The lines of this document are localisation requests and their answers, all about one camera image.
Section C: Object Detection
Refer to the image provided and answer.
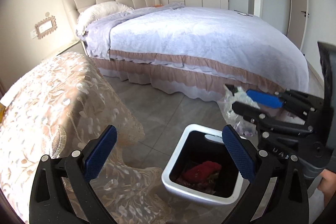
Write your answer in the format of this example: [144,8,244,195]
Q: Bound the red trash in bin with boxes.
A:
[182,161,222,184]

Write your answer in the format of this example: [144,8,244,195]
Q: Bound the embroidered beige tablecloth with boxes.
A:
[1,52,171,223]

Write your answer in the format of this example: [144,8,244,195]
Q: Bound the white trash bin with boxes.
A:
[161,124,243,206]

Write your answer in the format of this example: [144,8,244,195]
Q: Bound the person right hand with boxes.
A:
[318,169,336,206]

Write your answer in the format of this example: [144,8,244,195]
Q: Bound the white door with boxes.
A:
[287,0,309,51]

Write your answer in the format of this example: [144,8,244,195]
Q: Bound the bed with lavender cover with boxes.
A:
[75,3,309,101]

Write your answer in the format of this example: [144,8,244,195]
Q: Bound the small dark item on bed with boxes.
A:
[235,10,253,17]

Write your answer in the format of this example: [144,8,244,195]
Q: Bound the white pillow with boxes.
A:
[76,1,133,33]

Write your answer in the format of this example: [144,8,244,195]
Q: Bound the framed wall switch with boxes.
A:
[34,12,58,39]

